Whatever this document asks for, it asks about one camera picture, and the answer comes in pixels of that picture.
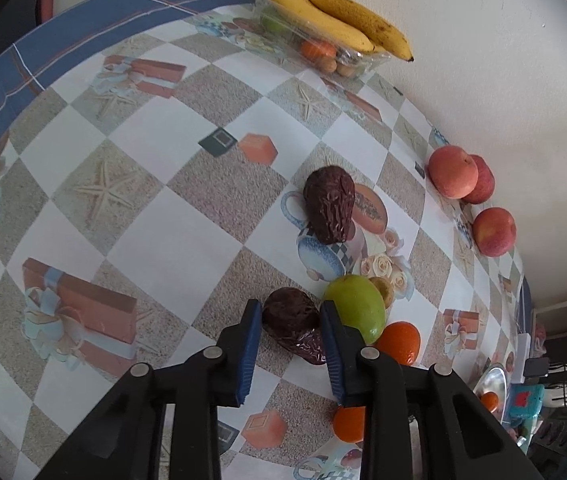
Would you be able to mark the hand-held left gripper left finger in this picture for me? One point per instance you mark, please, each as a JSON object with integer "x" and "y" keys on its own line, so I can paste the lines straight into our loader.
{"x": 246, "y": 355}

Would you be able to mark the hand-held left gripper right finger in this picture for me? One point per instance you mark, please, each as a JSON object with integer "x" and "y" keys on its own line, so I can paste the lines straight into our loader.
{"x": 333, "y": 355}

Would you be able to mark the large green fruit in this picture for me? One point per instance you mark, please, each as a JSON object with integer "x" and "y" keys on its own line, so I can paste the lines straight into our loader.
{"x": 358, "y": 305}

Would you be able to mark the dark brown date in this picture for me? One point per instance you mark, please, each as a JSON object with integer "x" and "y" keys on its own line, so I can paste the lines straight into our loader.
{"x": 291, "y": 317}

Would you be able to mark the orange tangerine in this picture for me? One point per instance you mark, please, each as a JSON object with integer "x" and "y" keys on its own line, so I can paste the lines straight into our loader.
{"x": 489, "y": 401}
{"x": 318, "y": 50}
{"x": 349, "y": 425}
{"x": 401, "y": 342}

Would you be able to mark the small tan longan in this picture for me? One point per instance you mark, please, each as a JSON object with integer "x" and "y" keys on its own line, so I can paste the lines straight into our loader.
{"x": 384, "y": 291}
{"x": 327, "y": 64}
{"x": 346, "y": 69}

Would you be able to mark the large wrinkled brown date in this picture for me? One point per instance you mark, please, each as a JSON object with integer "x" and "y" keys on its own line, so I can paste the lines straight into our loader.
{"x": 329, "y": 205}

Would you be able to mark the round metal plate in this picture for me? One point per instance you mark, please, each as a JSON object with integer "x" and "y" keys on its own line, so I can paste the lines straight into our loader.
{"x": 492, "y": 380}

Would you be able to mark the teal box with red label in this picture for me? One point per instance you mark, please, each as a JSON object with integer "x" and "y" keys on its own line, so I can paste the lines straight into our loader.
{"x": 526, "y": 401}

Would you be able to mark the black power adapter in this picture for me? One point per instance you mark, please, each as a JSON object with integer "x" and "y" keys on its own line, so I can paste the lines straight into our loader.
{"x": 536, "y": 367}

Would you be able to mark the pale red apple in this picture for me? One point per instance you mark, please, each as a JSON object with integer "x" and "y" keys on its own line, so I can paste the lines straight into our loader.
{"x": 453, "y": 171}

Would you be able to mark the dark red apple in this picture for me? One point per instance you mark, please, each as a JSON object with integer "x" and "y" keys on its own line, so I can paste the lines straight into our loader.
{"x": 486, "y": 185}

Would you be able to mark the clear plastic container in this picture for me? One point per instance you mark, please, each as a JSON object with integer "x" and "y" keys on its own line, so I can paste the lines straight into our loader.
{"x": 363, "y": 62}

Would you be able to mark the brown-spotted yellow banana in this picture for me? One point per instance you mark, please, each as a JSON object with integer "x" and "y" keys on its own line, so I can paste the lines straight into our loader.
{"x": 363, "y": 20}

